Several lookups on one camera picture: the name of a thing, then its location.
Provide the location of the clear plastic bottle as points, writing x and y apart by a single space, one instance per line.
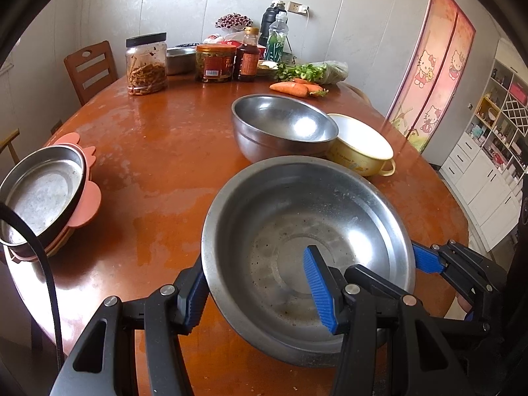
277 41

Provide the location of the wooden slat-back chair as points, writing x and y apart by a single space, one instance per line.
88 70

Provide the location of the red-label jar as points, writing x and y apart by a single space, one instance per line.
214 66

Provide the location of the shiny steel bowl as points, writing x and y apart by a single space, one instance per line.
288 235

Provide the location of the wall socket with plug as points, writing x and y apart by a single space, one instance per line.
298 7

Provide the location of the round steel pan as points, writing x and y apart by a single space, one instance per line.
41 194

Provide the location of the small steel basin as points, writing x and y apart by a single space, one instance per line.
180 61

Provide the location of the dark sauce bottle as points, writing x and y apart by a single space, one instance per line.
246 62

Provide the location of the pink cartoon door curtain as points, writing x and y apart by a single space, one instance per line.
433 70

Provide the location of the curved-back chair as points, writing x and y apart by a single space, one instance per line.
10 142

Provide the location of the yellow enamel bowl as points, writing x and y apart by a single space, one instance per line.
363 144

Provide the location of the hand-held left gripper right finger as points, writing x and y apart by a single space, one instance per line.
321 293

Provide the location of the bag of leafy greens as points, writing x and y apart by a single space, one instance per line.
321 71

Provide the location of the black thermos bottle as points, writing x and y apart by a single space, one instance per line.
269 16

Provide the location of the white shelf cabinet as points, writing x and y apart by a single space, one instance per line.
486 165

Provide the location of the red and white package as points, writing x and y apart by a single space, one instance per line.
225 40

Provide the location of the banded steel bowl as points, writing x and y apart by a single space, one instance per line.
280 128

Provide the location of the pink flower-shaped plate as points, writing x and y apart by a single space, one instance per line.
88 202

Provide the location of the small dish of food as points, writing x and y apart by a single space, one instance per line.
268 66

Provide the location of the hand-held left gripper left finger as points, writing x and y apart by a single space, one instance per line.
194 297

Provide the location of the low wall socket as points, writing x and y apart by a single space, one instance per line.
56 126

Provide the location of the rattan chair back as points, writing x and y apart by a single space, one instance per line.
359 90

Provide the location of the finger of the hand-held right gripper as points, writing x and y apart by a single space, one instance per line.
470 325
427 258

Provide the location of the dried flower bunch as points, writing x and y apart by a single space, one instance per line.
233 21

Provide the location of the black-lid pickle jar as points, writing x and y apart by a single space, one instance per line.
146 70

